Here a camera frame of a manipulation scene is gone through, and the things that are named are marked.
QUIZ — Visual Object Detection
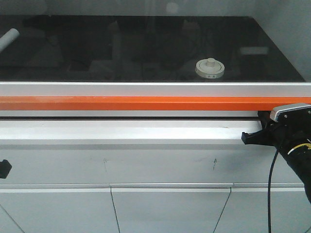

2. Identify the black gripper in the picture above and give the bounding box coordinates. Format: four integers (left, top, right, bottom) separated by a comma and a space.
241, 110, 311, 152

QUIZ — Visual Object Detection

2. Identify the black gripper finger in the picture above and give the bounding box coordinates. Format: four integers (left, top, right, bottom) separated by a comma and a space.
0, 159, 12, 179

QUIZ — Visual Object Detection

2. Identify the orange and white sash frame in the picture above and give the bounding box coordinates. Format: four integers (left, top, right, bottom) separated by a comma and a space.
0, 82, 311, 117

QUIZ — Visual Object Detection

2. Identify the glass jar with cream lid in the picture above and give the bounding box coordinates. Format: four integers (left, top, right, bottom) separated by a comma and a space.
195, 58, 225, 79

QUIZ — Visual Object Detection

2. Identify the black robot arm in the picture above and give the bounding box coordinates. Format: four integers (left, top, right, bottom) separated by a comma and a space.
241, 108, 311, 200

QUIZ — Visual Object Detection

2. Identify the left white cabinet door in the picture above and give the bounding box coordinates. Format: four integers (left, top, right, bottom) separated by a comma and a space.
0, 187, 119, 233

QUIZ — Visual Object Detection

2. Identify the white cabinet door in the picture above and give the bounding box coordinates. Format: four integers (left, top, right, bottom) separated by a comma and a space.
215, 185, 311, 233
110, 183, 233, 233
0, 187, 119, 233

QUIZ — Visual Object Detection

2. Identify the right white cabinet door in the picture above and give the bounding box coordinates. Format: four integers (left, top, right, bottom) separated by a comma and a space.
215, 185, 311, 233

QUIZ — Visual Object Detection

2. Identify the grey plastic pipe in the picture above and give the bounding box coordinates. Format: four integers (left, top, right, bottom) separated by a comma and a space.
0, 28, 20, 53

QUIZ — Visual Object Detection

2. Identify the middle white cabinet door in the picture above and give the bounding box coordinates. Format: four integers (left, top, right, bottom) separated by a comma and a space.
110, 183, 233, 233

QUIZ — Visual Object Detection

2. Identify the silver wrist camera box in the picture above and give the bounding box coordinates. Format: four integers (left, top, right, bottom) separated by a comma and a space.
270, 103, 311, 122

